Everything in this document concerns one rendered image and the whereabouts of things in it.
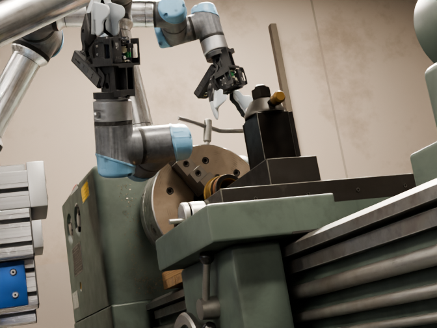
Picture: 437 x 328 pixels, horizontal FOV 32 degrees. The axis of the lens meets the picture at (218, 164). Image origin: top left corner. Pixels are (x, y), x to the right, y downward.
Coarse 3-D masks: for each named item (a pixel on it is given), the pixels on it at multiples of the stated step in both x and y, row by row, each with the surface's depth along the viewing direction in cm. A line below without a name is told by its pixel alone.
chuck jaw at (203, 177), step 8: (184, 160) 192; (176, 168) 193; (184, 168) 192; (192, 168) 192; (200, 168) 191; (184, 176) 193; (192, 176) 190; (200, 176) 190; (208, 176) 189; (192, 184) 192; (200, 184) 189; (200, 192) 192
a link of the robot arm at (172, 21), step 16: (144, 0) 208; (160, 0) 204; (176, 0) 204; (80, 16) 205; (144, 16) 206; (160, 16) 206; (176, 16) 203; (32, 32) 208; (48, 32) 209; (176, 32) 212
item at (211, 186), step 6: (228, 174) 184; (210, 180) 188; (216, 180) 183; (222, 180) 183; (228, 180) 185; (234, 180) 184; (210, 186) 184; (216, 186) 182; (222, 186) 190; (204, 192) 187; (210, 192) 184; (204, 198) 187
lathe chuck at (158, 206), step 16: (208, 144) 200; (192, 160) 197; (208, 160) 199; (224, 160) 200; (240, 160) 202; (160, 176) 193; (176, 176) 195; (240, 176) 201; (160, 192) 192; (176, 192) 193; (192, 192) 195; (144, 208) 197; (160, 208) 191; (176, 208) 192; (160, 224) 190; (176, 224) 191
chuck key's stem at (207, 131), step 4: (204, 120) 206; (208, 120) 206; (208, 124) 206; (204, 128) 206; (208, 128) 205; (204, 132) 205; (208, 132) 205; (204, 136) 205; (208, 136) 205; (204, 140) 205; (208, 140) 204
